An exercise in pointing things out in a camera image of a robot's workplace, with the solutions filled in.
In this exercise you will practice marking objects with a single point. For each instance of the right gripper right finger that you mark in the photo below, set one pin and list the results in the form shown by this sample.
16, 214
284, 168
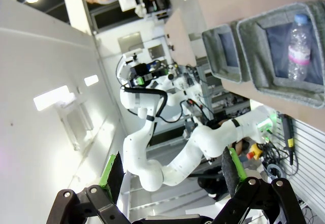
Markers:
254, 198

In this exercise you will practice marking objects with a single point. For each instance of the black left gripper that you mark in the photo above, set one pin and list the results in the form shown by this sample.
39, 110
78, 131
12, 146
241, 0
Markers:
139, 71

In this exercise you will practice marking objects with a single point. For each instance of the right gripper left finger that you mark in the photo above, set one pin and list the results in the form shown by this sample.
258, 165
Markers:
101, 206

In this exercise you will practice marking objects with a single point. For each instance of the clear plastic bottle pink label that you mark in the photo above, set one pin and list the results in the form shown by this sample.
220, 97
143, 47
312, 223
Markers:
299, 53

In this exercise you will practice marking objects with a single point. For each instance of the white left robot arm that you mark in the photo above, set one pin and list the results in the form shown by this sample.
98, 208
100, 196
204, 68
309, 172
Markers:
182, 163

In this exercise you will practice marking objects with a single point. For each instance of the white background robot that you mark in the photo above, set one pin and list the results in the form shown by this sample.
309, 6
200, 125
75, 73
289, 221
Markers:
177, 92

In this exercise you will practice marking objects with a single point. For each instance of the yellow red emergency stop button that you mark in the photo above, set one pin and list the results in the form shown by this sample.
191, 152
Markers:
255, 152

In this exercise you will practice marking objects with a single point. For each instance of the small rectangular ceiling light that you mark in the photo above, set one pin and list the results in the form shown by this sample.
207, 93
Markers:
91, 80

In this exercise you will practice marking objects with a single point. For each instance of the grey slatted aluminium panel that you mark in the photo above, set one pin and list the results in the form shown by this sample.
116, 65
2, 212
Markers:
309, 170

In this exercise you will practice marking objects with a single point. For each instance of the black handheld yellow label device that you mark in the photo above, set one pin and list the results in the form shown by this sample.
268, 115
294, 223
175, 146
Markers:
288, 132

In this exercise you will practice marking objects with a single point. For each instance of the grey woven fabric basket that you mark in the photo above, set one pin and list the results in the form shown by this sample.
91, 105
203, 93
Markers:
318, 10
254, 56
215, 56

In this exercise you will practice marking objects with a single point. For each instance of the grey equipment rack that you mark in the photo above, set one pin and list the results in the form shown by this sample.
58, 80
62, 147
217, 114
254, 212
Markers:
223, 99

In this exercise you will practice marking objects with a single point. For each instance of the large rectangular ceiling light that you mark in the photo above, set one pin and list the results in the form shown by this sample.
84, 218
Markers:
53, 98

